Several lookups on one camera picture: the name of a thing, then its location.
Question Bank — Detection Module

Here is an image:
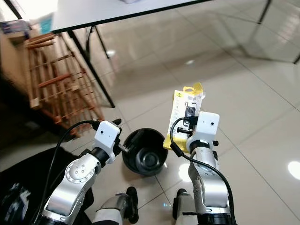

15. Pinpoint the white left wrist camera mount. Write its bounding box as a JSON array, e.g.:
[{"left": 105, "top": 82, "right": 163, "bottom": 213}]
[{"left": 93, "top": 120, "right": 121, "bottom": 163}]

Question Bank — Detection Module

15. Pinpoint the white table with black legs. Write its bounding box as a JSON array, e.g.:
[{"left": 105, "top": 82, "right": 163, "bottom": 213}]
[{"left": 51, "top": 0, "right": 300, "bottom": 109}]

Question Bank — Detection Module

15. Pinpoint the tall brown cardboard box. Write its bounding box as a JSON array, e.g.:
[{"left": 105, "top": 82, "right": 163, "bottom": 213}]
[{"left": 0, "top": 30, "right": 39, "bottom": 109}]

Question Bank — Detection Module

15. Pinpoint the black bag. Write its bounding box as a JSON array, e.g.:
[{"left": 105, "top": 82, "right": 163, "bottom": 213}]
[{"left": 0, "top": 147, "right": 76, "bottom": 225}]

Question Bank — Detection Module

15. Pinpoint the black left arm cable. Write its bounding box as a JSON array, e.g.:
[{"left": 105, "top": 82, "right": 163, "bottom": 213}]
[{"left": 34, "top": 119, "right": 102, "bottom": 225}]

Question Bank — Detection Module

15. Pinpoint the brown wooden rack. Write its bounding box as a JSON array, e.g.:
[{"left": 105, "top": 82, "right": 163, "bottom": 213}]
[{"left": 26, "top": 31, "right": 105, "bottom": 137}]

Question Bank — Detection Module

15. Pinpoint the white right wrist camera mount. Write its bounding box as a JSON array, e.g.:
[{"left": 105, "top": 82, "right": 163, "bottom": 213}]
[{"left": 196, "top": 111, "right": 220, "bottom": 144}]

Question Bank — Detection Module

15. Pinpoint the teal blue packet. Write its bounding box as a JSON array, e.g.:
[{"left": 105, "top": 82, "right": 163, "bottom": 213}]
[{"left": 38, "top": 14, "right": 55, "bottom": 35}]

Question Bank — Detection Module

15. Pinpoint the robot leg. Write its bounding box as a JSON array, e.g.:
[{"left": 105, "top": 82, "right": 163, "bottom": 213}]
[
  {"left": 92, "top": 186, "right": 139, "bottom": 225},
  {"left": 172, "top": 188, "right": 198, "bottom": 225}
]

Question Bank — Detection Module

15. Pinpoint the robot left leg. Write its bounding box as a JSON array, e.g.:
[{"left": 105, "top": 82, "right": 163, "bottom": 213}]
[{"left": 92, "top": 186, "right": 139, "bottom": 225}]

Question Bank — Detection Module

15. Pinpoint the black round rubbish bin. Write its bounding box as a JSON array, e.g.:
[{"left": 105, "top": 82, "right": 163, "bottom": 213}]
[{"left": 121, "top": 127, "right": 170, "bottom": 178}]

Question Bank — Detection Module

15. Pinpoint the yellow white product package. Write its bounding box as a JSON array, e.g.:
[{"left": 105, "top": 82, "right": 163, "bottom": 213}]
[{"left": 163, "top": 82, "right": 205, "bottom": 153}]

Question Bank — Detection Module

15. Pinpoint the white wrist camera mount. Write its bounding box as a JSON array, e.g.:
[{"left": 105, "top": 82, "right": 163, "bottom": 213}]
[
  {"left": 93, "top": 120, "right": 121, "bottom": 163},
  {"left": 196, "top": 111, "right": 220, "bottom": 144}
]

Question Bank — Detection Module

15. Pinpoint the robot right leg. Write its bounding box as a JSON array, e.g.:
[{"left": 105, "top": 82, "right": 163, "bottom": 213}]
[{"left": 172, "top": 188, "right": 198, "bottom": 225}]

